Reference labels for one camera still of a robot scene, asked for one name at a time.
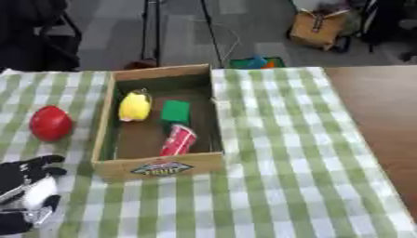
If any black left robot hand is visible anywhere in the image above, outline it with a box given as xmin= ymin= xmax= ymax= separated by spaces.
xmin=0 ymin=154 xmax=69 ymax=235

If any tan cardboard box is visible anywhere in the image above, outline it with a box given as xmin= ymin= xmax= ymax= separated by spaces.
xmin=89 ymin=63 xmax=227 ymax=182

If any red round toy fruit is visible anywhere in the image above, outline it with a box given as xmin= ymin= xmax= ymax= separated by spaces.
xmin=27 ymin=105 xmax=75 ymax=143

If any yellow soft toy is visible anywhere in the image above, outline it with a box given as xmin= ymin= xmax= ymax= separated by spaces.
xmin=117 ymin=88 xmax=154 ymax=123

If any black office chair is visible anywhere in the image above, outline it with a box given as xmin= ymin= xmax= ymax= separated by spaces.
xmin=0 ymin=0 xmax=85 ymax=73

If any red cylindrical can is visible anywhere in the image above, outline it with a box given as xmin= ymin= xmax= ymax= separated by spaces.
xmin=157 ymin=124 xmax=199 ymax=157

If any green rectangular block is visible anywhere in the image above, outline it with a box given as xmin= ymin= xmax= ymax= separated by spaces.
xmin=159 ymin=99 xmax=193 ymax=125

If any black tripod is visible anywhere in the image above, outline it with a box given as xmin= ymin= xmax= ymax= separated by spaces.
xmin=122 ymin=0 xmax=227 ymax=71

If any green bin with toys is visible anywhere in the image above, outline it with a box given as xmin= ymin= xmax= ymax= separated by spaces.
xmin=226 ymin=56 xmax=289 ymax=70

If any brown paper bag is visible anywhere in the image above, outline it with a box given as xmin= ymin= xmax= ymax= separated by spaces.
xmin=288 ymin=7 xmax=352 ymax=51

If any black bag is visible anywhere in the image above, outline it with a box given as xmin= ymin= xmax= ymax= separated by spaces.
xmin=358 ymin=0 xmax=417 ymax=53

